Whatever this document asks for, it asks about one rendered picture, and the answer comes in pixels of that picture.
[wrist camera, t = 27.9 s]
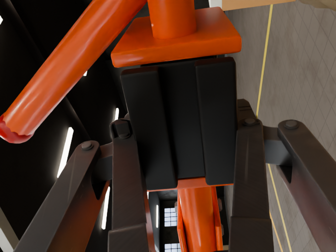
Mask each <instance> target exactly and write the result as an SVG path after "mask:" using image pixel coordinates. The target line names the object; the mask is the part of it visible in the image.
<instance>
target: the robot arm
mask: <svg viewBox="0 0 336 252"><path fill-rule="evenodd" d="M237 121H238V130H237V131H236V146H235V163H234V181H233V198H232V215H231V216H230V227H229V243H228V250H217V251H213V252H274V240H273V229H272V220H271V218H270V209H269V197H268V184H267V172H266V164H272V165H276V169H277V170H278V172H279V174H280V176H281V178H282V180H283V182H284V184H285V185H286V187H287V189H288V191H289V193H290V195H291V197H292V199H293V200H294V202H295V204H296V206H297V208H298V210H299V212H300V214H301V215H302V217H303V219H304V221H305V223H306V225H307V227H308V229H309V230H310V232H311V234H312V236H313V238H314V240H315V242H316V244H317V245H318V247H319V249H320V251H321V252H336V161H335V160H334V159H333V158H332V157H331V155H330V154H329V153H328V152H327V151H326V149H325V148H324V147H323V146H322V145H321V143H320V142H319V141H318V140H317V139H316V137H315V136H314V135H313V134H312V133H311V131H310V130H309V129H308V128H307V127H306V125H305V124H304V123H302V122H301V121H298V120H293V119H287V120H283V121H281V122H279V124H278V125H277V127H269V126H264V125H263V123H262V121H261V120H259V119H258V118H256V116H255V114H254V112H253V110H252V107H251V105H250V103H249V101H247V100H245V99H244V98H242V99H237ZM109 128H110V131H111V135H112V142H111V143H108V144H105V145H102V146H100V144H99V143H98V142H97V141H95V140H90V141H85V142H83V143H81V144H79V145H78V146H77V147H76V148H75V150H74V152H73V153H72V155H71V157H70V158H69V160H68V162H67V163H66V165H65V167H64V168H63V170H62V172H61V173H60V175H59V176H58V178H57V180H56V181H55V183H54V185H53V186H52V188H51V190H50V191H49V193H48V195H47V196H46V198H45V200H44V201H43V203H42V204H41V206H40V208H39V209H38V211H37V213H36V214H35V216H34V218H33V219H32V221H31V223H30V224H29V226H28V227H27V229H26V231H25V232H24V234H23V236H22V237H21V239H20V241H19V242H18V244H17V246H16V247H15V249H14V251H13V252H85V250H86V247H87V245H88V242H89V239H90V236H91V234H92V231H93V228H94V226H95V223H96V220H97V218H98V215H99V212H100V210H101V207H102V204H103V201H104V199H105V196H106V193H107V191H108V188H109V185H110V180H111V179H112V229H111V230H109V231H108V241H107V252H156V249H155V242H154V235H153V228H152V221H151V214H150V207H149V200H148V193H147V186H146V179H145V174H144V172H143V169H142V164H141V160H140V155H139V148H138V144H137V141H135V140H134V135H133V131H132V127H131V122H130V118H129V114H128V113H127V114H126V115H125V117H124V118H119V119H116V120H114V121H113V122H111V123H110V125H109Z"/></svg>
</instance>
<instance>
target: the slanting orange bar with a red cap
mask: <svg viewBox="0 0 336 252"><path fill-rule="evenodd" d="M147 2H148V0H92V1H91V3H90V4H89V5H88V7H87V8H86V9H85V10H84V12H83V13H82V14H81V16H80V17H79V18H78V19H77V21H76V22H75V23H74V25H73V26H72V27H71V28H70V30H69V31H68V32H67V34H66V35H65V36H64V37H63V39H62V40H61V41H60V43H59V44H58V45H57V46H56V48H55V49H54V50H53V52H52V53H51V54H50V55H49V57H48V58H47V59H46V60H45V62H44V63H43V64H42V66H41V67H40V68H39V69H38V71H37V72H36V73H35V75H34V76H33V77H32V78H31V80H30V81H29V82H28V84H27V85H26V86H25V87H24V89H23V90H22V91H21V93H20V94H19V95H18V96H17V98H16V99H15V100H14V102H13V103H12V104H11V105H10V107H9V108H8V109H7V111H6V112H4V113H3V114H2V115H1V116H0V137H1V138H2V139H4V140H6V141H7V142H9V143H14V144H20V143H23V142H26V141H27V140H29V139H30V138H31V137H32V136H33V135H34V133H35V130H36V129H37V128H38V127H39V126H40V125H41V123H42V122H43V121H44V120H45V119H46V118H47V116H48V115H49V114H50V113H51V112H52V111H53V110H54V108H55V107H56V106H57V105H58V104H59V103H60V102H61V100H62V99H63V98H64V97H65V96H66V95H67V93H68V92H69V91H70V90H71V89H72V88H73V87H74V85H75V84H76V83H77V82H78V81H79V80H80V79H81V77H82V76H83V75H84V74H85V73H86V72H87V71H88V69H89V68H90V67H91V66H92V65H93V64H94V62H95V61H96V60H97V59H98V58H99V57H100V56H101V54H102V53H103V52H104V51H105V50H106V49H107V48H108V46H109V45H110V44H111V43H112V42H113V41H114V39H115V38H116V37H117V36H118V35H119V34H120V33H121V31H122V30H123V29H124V28H125V27H126V26H127V25H128V23H129V22H130V21H131V20H132V19H133V18H134V16H135V15H136V14H137V13H138V12H139V11H140V10H141V8H142V7H143V6H144V5H145V4H146V3H147Z"/></svg>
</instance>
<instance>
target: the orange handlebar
mask: <svg viewBox="0 0 336 252"><path fill-rule="evenodd" d="M147 2H148V9H149V15H150V21H151V27H152V33H153V37H154V38H156V39H175V38H180V37H185V36H188V35H191V34H193V33H195V32H196V31H197V26H196V16H195V5H194V0H147ZM174 208H175V213H176V214H177V233H178V238H179V244H180V249H181V252H214V251H223V238H222V236H223V235H224V228H223V225H222V224H221V219H220V212H219V211H221V210H222V201H221V199H220V198H217V192H216V187H215V186H210V187H198V188H186V189H178V190H177V201H176V202H175V203H174Z"/></svg>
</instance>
